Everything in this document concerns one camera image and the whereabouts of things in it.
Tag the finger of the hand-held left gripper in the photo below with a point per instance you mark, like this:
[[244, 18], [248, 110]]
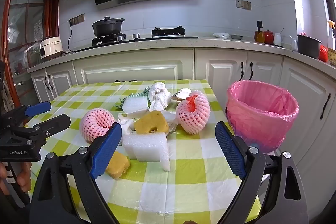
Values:
[[52, 123], [39, 108]]

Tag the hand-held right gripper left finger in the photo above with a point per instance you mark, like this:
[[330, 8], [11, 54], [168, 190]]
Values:
[[106, 151]]

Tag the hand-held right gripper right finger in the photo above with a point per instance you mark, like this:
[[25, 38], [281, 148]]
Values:
[[231, 151]]

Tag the small yellow sponge piece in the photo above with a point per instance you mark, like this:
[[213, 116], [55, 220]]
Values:
[[118, 165]]

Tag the pink foam fruit net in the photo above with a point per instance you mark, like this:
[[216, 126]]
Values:
[[193, 116], [94, 121]]

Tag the white tissue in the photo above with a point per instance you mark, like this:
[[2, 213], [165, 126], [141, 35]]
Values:
[[126, 123], [170, 121]]

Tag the white foam block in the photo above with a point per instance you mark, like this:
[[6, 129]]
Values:
[[144, 148]]

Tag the pink lined trash bin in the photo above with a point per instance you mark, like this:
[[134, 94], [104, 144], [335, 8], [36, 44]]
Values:
[[262, 119]]

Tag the large yellow sponge piece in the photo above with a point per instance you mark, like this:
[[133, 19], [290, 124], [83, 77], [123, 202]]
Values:
[[149, 123]]

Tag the white foam sheet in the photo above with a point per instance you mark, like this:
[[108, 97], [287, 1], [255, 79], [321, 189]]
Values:
[[134, 106]]

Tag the person's left hand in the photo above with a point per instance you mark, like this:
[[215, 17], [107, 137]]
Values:
[[25, 176]]

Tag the green checked tablecloth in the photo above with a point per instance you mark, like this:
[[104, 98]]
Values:
[[189, 169]]

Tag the white rice cooker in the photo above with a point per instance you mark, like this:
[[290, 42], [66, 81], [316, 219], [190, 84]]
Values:
[[51, 48]]

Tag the crumpled paper wrapper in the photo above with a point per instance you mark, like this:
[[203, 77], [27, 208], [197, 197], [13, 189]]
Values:
[[182, 94]]

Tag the white plastic bag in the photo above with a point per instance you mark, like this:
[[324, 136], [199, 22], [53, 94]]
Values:
[[160, 96]]

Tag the white kitchen base cabinets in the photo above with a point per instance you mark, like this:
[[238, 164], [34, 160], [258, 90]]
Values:
[[131, 69]]

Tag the red wooden glass door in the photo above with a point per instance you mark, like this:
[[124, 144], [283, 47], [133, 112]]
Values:
[[48, 14]]

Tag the black cooking pot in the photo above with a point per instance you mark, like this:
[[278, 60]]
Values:
[[107, 27]]

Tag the grey dish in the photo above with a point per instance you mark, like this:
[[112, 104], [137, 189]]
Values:
[[236, 37]]

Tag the small white bag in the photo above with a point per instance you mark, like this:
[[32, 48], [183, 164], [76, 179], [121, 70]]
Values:
[[221, 35]]

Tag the oil bottle with black pump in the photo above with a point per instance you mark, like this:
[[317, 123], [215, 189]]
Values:
[[259, 35]]

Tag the red ceramic jar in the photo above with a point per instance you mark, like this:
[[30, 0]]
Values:
[[268, 37]]

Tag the white ceramic jar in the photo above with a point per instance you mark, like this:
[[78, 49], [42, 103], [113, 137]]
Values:
[[277, 39]]

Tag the black gas stove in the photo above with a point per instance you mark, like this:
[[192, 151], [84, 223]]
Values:
[[168, 35]]

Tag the woven basket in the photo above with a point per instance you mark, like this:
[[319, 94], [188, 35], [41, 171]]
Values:
[[332, 56]]

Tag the yellow spray bottle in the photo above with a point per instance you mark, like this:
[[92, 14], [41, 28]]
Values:
[[331, 26]]

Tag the wall socket with plug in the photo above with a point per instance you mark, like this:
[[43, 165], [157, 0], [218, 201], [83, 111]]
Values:
[[78, 19]]

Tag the empty wall socket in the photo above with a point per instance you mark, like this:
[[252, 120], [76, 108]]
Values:
[[243, 4]]

